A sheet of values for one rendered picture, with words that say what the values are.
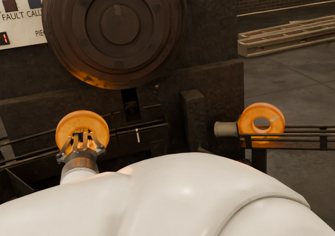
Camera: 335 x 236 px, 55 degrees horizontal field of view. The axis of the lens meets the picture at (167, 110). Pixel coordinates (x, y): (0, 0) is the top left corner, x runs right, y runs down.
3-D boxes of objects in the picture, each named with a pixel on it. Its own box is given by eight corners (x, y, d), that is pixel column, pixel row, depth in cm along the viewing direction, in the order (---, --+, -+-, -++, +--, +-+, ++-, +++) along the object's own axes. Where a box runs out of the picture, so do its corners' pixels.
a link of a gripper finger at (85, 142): (81, 151, 83) (86, 150, 83) (82, 130, 93) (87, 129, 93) (84, 163, 85) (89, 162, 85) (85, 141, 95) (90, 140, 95)
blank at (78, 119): (47, 119, 95) (46, 124, 92) (98, 103, 96) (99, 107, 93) (67, 160, 102) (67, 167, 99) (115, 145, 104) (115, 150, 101)
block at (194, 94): (183, 142, 140) (178, 90, 130) (201, 138, 141) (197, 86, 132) (190, 154, 131) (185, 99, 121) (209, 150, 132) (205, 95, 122)
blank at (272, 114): (256, 146, 124) (255, 151, 121) (232, 114, 122) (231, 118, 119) (293, 128, 115) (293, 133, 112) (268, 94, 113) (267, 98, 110)
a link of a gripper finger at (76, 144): (81, 164, 85) (75, 165, 85) (80, 142, 95) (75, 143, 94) (77, 152, 83) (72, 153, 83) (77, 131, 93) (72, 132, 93)
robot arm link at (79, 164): (104, 196, 77) (102, 180, 82) (96, 165, 73) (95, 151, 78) (65, 205, 75) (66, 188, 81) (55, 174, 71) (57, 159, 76)
